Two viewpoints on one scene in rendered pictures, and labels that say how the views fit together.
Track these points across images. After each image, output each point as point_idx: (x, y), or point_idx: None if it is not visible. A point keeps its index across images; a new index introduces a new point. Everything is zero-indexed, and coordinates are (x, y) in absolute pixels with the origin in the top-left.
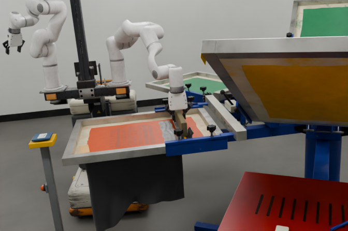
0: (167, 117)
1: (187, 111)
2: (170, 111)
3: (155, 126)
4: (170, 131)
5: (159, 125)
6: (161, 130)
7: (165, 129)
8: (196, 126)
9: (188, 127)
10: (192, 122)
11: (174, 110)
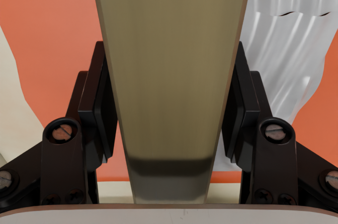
0: (208, 195)
1: (4, 166)
2: (323, 192)
3: (326, 126)
4: None
5: (297, 126)
6: (331, 40)
7: (302, 29)
8: (14, 48)
9: (85, 34)
10: (52, 116)
11: (262, 208)
